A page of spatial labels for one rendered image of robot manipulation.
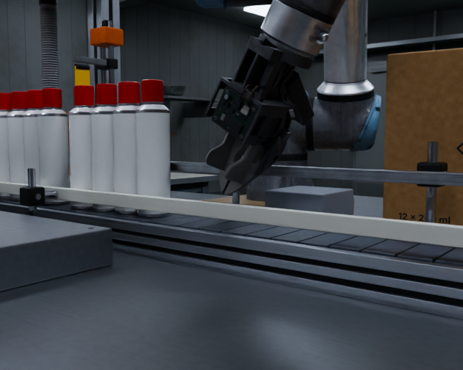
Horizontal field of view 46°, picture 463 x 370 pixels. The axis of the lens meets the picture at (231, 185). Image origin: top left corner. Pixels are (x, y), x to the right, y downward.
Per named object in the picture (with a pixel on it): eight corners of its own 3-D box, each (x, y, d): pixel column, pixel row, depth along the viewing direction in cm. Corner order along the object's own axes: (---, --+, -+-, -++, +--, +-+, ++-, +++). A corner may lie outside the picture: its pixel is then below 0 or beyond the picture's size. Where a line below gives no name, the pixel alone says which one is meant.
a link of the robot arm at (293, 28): (295, 4, 68) (347, 31, 64) (280, 39, 69) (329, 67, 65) (261, -8, 62) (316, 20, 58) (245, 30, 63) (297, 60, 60)
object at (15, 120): (4, 199, 104) (0, 91, 102) (29, 197, 108) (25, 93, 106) (19, 201, 101) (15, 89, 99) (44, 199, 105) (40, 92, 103)
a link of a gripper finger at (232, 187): (201, 196, 70) (230, 133, 66) (230, 192, 75) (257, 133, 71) (217, 209, 68) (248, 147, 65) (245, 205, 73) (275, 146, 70)
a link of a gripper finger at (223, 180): (186, 183, 71) (213, 121, 68) (214, 180, 76) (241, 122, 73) (201, 196, 70) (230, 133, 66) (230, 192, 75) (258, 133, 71)
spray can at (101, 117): (86, 210, 89) (83, 84, 87) (112, 207, 93) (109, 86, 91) (104, 213, 86) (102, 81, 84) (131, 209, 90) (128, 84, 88)
